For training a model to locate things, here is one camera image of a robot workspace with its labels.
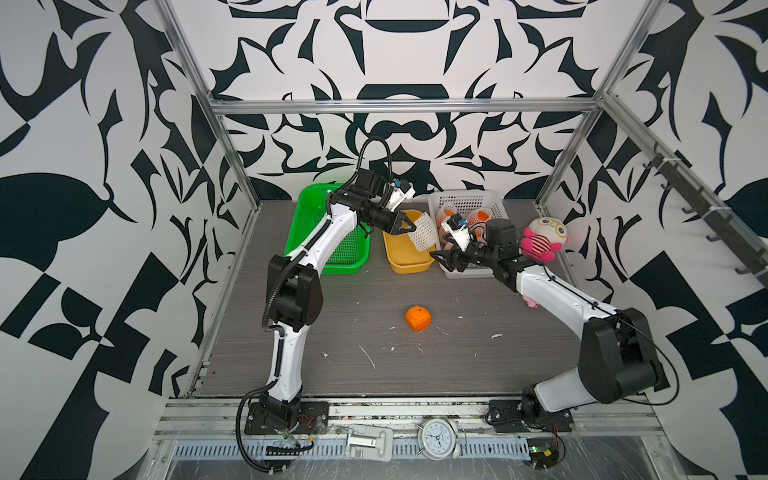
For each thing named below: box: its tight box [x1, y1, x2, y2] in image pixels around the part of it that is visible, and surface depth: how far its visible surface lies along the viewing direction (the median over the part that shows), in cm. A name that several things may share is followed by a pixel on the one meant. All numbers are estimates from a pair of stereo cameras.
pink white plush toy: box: [520, 217, 570, 263], surface depth 104 cm
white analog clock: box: [416, 418, 461, 461], surface depth 70 cm
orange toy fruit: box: [405, 305, 433, 332], surface depth 88 cm
